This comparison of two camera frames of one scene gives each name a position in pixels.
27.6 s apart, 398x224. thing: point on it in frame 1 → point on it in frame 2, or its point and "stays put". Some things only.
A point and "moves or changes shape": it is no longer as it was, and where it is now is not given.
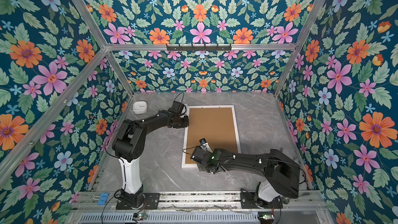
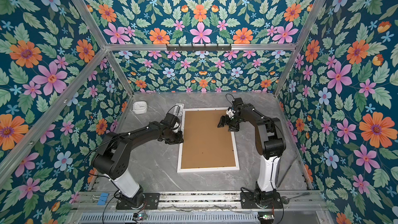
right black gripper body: (203, 169) → (233, 123)
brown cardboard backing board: (216, 125) stays put
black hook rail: (199, 48) stays put
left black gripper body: (181, 122) → (174, 138)
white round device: (140, 107) stays put
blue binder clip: (103, 198) stays put
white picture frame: (190, 165) moves or changes shape
